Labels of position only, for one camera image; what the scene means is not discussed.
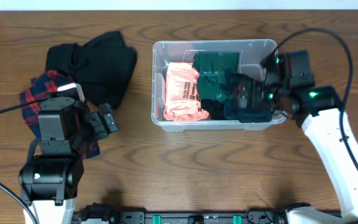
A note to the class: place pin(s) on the black garment with tape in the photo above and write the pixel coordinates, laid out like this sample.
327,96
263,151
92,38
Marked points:
214,107

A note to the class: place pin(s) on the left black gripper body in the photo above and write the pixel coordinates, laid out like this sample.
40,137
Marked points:
105,119

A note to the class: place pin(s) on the navy garment with tape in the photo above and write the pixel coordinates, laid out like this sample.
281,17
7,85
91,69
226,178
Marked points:
247,115

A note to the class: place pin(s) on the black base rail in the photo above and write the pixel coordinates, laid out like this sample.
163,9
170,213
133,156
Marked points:
197,217

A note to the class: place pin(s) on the salmon pink printed t-shirt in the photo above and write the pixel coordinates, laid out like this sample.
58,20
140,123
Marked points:
182,101

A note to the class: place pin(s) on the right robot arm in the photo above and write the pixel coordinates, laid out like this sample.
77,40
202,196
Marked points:
324,122

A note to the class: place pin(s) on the clear plastic storage container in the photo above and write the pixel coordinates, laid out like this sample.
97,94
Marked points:
251,52

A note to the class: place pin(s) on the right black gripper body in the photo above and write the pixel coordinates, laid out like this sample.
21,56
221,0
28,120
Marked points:
279,95

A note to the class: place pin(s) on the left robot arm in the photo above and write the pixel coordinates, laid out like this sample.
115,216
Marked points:
49,181

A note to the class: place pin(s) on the large black garment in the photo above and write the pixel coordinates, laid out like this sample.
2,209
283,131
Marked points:
103,66

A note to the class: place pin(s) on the red navy plaid shirt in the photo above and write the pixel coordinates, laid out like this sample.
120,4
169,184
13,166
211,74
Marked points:
40,87

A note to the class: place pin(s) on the dark green garment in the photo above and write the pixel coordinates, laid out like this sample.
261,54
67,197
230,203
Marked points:
217,74

